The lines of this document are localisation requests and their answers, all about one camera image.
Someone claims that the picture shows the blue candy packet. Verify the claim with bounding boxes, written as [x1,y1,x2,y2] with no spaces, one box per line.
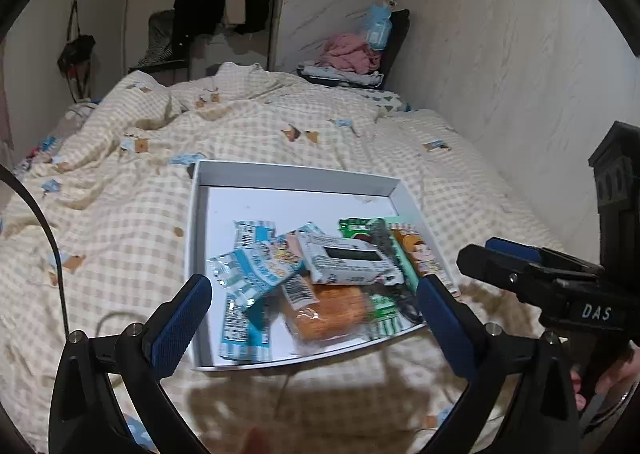
[206,233,307,311]
[217,219,277,363]

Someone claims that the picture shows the light blue plastic bag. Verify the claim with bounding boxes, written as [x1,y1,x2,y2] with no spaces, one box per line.
[364,1,393,50]

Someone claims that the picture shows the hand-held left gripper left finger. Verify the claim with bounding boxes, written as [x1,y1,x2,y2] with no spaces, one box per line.
[48,274,213,454]

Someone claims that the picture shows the bread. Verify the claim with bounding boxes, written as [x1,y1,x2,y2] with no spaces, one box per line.
[280,279,376,355]

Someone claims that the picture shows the green cream tube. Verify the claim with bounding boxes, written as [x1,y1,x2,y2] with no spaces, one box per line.
[382,215,426,325]

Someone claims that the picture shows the folded white clothes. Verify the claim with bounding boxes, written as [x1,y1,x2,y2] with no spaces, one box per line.
[297,62,386,87]

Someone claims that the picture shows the green candy packet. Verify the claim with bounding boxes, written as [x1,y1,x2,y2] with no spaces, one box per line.
[338,216,407,337]

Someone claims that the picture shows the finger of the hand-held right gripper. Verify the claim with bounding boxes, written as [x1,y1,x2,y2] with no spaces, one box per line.
[484,236,601,277]
[456,244,601,307]

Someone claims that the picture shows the black jacket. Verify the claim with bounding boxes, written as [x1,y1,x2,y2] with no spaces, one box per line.
[172,0,228,59]

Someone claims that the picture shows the black cable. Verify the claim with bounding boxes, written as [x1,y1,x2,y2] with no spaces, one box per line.
[0,163,71,337]

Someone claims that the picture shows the person's right hand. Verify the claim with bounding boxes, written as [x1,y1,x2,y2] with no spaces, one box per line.
[570,340,640,415]

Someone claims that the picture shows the white patterned pillow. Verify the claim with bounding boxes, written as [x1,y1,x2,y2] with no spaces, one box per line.
[362,88,408,112]

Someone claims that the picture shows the white cardboard box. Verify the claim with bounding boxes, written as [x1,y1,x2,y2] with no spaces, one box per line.
[186,160,461,374]

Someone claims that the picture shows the black handbag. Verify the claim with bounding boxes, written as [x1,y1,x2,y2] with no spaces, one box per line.
[56,0,97,102]

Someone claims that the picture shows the chair with striped cloth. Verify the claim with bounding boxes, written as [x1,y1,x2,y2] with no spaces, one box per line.
[127,10,193,82]

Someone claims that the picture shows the orange candy packet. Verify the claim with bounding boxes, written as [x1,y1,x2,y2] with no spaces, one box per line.
[390,228,461,297]

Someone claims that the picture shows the cream checked blanket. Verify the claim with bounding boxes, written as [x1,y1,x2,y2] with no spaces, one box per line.
[0,61,591,454]

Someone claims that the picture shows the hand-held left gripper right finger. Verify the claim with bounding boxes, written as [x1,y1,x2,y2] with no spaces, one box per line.
[416,275,583,454]

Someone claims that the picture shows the dark glitter hair claw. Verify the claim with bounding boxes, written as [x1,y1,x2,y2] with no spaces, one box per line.
[370,220,401,285]

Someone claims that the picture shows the pink clothes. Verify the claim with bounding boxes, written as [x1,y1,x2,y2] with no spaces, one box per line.
[320,32,383,72]

